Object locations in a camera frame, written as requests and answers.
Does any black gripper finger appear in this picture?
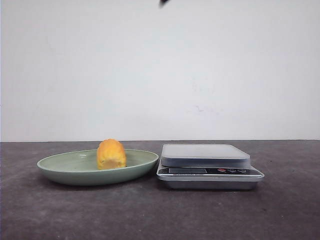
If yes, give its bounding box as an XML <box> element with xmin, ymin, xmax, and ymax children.
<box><xmin>158</xmin><ymin>0</ymin><xmax>170</xmax><ymax>8</ymax></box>

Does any yellow corn cob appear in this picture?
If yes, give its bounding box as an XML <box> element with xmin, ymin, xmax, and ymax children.
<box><xmin>96</xmin><ymin>139</ymin><xmax>127</xmax><ymax>170</ymax></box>

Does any silver digital kitchen scale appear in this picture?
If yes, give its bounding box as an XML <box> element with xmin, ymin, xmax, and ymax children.
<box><xmin>156</xmin><ymin>144</ymin><xmax>265</xmax><ymax>190</ymax></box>

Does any green oval plate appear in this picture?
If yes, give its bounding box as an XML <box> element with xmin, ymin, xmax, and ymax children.
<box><xmin>37</xmin><ymin>149</ymin><xmax>159</xmax><ymax>186</ymax></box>

